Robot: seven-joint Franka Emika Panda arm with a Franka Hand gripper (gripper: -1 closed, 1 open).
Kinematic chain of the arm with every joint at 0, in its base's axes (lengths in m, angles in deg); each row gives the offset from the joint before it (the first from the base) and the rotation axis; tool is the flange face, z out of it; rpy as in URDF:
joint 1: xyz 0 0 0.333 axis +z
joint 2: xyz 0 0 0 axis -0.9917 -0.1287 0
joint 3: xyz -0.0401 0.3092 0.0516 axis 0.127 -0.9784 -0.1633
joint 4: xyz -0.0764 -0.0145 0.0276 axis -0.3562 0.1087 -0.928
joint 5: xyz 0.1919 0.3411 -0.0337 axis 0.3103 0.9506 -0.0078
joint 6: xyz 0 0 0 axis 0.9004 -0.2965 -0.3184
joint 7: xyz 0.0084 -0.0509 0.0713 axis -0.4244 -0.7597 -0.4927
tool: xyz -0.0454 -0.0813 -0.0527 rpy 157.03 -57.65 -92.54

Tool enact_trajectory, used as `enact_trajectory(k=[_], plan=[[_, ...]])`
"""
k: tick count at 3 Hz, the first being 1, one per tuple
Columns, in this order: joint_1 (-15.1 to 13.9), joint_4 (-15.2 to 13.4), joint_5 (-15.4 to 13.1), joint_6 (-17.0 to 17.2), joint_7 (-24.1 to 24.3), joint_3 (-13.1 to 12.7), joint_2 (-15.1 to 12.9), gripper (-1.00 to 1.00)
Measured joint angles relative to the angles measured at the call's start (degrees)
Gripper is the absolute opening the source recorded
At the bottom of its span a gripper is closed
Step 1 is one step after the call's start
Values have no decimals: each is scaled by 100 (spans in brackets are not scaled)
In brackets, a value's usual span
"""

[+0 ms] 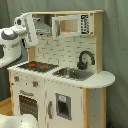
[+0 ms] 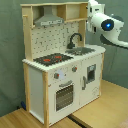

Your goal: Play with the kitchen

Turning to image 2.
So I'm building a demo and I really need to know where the white cabinet door with dispenser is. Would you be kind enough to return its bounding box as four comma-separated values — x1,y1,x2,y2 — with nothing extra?
79,55,102,106

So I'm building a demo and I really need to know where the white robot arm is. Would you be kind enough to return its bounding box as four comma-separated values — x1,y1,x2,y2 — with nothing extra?
87,0,128,49

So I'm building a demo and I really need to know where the grey range hood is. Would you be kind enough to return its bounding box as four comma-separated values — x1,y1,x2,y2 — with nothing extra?
35,6,64,27

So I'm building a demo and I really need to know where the wooden toy kitchen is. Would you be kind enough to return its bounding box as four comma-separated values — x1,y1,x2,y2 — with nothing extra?
21,2,105,128

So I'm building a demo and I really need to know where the black toy stovetop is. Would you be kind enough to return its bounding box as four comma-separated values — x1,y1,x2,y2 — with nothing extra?
34,53,71,66

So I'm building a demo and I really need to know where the grey toy sink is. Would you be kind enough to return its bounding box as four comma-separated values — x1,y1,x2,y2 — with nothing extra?
65,47,95,56

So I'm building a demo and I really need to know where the red stove knob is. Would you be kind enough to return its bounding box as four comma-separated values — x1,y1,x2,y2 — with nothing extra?
54,73,60,79
71,65,78,73

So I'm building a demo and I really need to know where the red right stove knob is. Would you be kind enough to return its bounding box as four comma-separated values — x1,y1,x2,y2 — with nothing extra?
71,65,78,73

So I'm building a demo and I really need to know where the black toy faucet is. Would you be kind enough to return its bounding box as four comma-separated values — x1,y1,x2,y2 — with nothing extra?
67,33,82,49

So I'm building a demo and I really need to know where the red left stove knob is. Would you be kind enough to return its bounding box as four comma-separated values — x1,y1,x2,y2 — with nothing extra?
54,73,60,79

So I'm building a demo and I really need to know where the toy oven door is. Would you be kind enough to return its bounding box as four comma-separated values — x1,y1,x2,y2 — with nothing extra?
55,80,74,111

